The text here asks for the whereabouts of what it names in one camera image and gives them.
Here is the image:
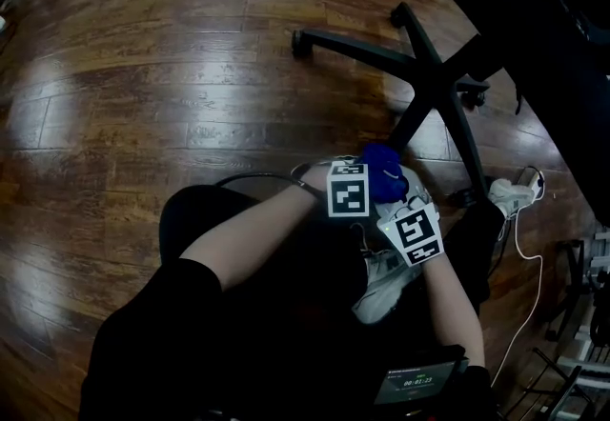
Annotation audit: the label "black cable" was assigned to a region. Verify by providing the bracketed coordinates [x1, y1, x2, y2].
[213, 170, 318, 196]

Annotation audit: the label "white cable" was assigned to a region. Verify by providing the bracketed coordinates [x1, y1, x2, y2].
[490, 209, 544, 387]

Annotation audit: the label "person's black shirt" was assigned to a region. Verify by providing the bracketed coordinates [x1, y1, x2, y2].
[78, 259, 497, 421]

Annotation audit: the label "person's right forearm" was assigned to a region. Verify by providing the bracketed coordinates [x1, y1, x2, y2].
[421, 254, 486, 368]

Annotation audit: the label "person's left forearm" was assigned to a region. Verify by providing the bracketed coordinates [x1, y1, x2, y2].
[179, 169, 330, 291]

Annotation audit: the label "person's black trousers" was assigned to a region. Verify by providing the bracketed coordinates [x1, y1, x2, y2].
[159, 184, 506, 363]

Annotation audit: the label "person's white sneaker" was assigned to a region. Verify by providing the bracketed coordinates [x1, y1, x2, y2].
[488, 178, 535, 218]
[352, 237, 425, 325]

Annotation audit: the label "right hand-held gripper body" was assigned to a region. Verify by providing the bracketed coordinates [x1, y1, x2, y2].
[376, 199, 445, 268]

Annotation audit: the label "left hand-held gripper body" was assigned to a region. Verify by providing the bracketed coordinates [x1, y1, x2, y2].
[290, 155, 372, 219]

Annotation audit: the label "black metal rack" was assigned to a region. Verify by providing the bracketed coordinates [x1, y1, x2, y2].
[504, 228, 610, 421]

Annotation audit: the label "black office chair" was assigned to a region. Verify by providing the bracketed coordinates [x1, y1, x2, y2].
[291, 0, 610, 230]

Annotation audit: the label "blue cloth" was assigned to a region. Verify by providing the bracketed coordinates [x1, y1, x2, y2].
[359, 144, 411, 204]

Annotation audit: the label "black smartphone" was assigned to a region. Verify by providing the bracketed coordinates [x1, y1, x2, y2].
[374, 345, 471, 405]

